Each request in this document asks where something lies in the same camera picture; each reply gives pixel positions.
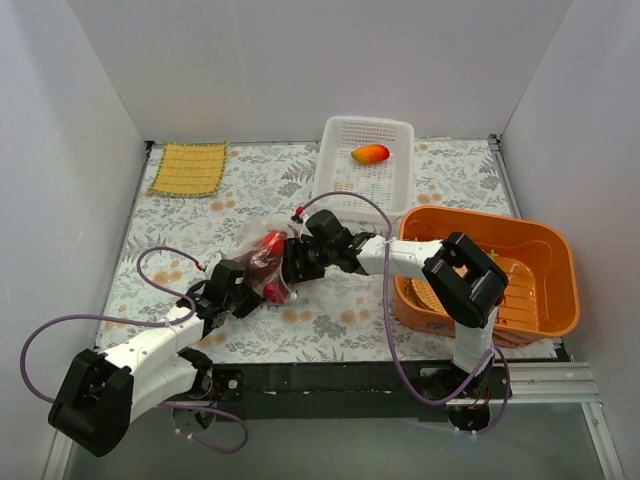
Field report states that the red fake tomato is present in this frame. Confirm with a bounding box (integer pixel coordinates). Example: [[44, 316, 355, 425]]
[[261, 230, 287, 256]]

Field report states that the red fake strawberry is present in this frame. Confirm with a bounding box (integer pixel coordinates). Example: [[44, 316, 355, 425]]
[[263, 278, 290, 305]]

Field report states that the clear zip top bag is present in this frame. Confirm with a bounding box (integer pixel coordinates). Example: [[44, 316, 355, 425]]
[[226, 216, 300, 306]]

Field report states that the orange yellow fake mango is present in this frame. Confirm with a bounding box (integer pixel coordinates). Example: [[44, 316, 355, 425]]
[[351, 144, 391, 165]]

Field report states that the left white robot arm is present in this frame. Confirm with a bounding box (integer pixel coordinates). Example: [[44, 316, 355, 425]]
[[48, 259, 261, 457]]

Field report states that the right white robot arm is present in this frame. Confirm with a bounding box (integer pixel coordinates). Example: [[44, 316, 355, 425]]
[[281, 210, 508, 398]]

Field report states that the dark red fake fruit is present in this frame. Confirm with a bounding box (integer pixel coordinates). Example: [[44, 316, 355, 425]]
[[235, 250, 281, 287]]

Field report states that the orange plastic tub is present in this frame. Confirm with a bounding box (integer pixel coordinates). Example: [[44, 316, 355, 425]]
[[391, 205, 581, 339]]

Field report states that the white perforated plastic basket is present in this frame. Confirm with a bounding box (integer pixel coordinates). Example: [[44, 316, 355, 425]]
[[311, 116, 415, 224]]

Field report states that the round woven bamboo tray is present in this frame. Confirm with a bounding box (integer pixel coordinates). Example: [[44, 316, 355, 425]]
[[408, 279, 446, 315]]

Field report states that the yellow woven mat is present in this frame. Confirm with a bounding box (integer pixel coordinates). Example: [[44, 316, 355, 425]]
[[149, 141, 228, 198]]

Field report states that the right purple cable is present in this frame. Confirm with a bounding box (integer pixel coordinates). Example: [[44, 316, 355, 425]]
[[299, 191, 514, 436]]

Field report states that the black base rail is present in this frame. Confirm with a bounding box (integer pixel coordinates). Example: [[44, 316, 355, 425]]
[[164, 359, 516, 424]]

